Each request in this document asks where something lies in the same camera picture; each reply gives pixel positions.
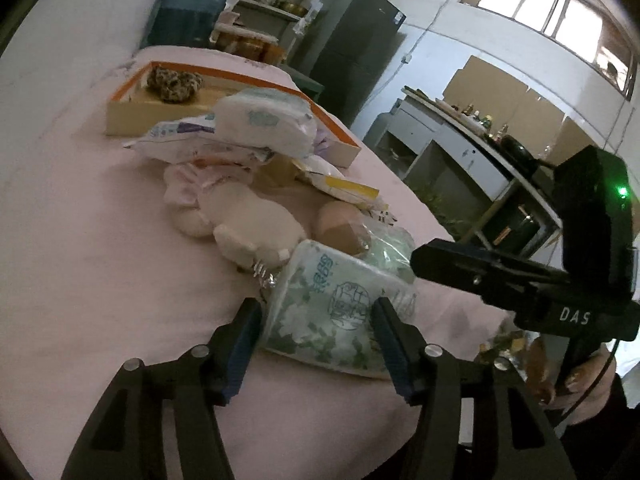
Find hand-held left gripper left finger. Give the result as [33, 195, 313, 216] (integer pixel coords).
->
[60, 299, 264, 480]

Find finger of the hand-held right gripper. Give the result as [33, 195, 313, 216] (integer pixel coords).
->
[410, 239, 569, 312]

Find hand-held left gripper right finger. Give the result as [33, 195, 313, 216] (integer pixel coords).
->
[371, 297, 576, 480]

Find green floral tissue pack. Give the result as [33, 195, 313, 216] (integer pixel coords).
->
[262, 239, 418, 379]

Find cream plush toy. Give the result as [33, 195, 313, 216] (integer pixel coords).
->
[172, 182, 308, 267]

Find orange-edged cardboard box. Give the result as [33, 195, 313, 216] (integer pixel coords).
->
[105, 61, 362, 169]

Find person's right forearm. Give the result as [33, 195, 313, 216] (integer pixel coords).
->
[550, 375, 640, 480]

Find beige round soft item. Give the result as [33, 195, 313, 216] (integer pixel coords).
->
[316, 201, 374, 259]

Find leopard print soft item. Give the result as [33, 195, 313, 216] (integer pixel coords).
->
[146, 66, 204, 104]

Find person's right hand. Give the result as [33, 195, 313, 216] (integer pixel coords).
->
[554, 346, 627, 427]

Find clear bag with green contents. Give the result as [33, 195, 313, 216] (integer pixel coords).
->
[360, 222, 417, 282]

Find black pan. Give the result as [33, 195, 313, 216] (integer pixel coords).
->
[501, 134, 557, 172]

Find grey kitchen counter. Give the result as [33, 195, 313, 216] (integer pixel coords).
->
[387, 87, 564, 261]

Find white and yellow packet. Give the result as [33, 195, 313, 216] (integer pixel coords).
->
[295, 155, 381, 207]

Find row of condiment bottles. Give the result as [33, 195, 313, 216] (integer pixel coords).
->
[451, 102, 512, 142]

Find grey gas cylinder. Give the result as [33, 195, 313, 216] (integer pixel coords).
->
[362, 110, 402, 152]

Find pink cloth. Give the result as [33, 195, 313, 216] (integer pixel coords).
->
[162, 162, 251, 211]

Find cardboard sheets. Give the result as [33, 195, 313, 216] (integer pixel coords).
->
[442, 55, 601, 162]

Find purple and white pack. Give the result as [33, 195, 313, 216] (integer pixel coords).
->
[122, 114, 274, 166]

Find window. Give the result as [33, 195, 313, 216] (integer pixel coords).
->
[462, 0, 636, 97]

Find white diaper pack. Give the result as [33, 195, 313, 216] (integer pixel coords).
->
[214, 87, 321, 159]

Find green low table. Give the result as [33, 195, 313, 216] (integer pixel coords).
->
[280, 62, 326, 102]

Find dark grey refrigerator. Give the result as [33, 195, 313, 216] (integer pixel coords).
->
[295, 0, 407, 129]

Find box of amber jars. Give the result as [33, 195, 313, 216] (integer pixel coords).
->
[212, 25, 287, 64]

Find blue water jug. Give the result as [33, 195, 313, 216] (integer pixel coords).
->
[141, 0, 237, 51]

